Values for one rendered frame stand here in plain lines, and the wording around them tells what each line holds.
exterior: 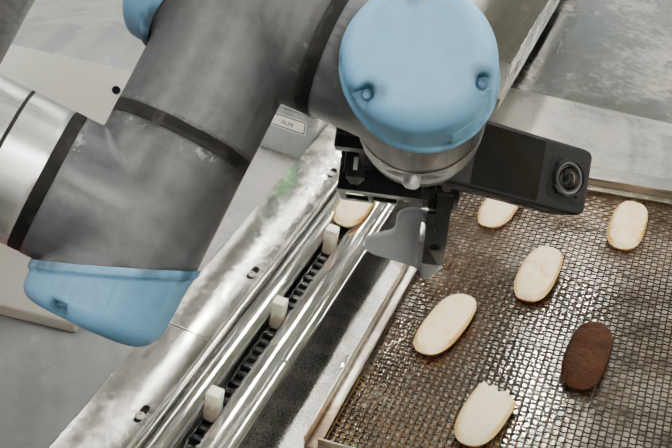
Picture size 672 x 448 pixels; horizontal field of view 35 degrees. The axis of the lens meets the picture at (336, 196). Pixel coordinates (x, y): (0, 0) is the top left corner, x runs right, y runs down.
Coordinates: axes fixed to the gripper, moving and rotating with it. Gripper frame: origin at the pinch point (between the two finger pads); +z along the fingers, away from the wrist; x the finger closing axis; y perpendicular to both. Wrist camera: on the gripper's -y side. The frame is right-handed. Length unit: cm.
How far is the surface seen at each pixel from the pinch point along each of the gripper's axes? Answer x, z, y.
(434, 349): 12.8, 12.4, -1.0
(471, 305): 8.2, 17.4, -4.0
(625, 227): -2.6, 28.7, -19.4
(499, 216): -2.2, 30.0, -6.4
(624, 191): -7.8, 36.3, -20.2
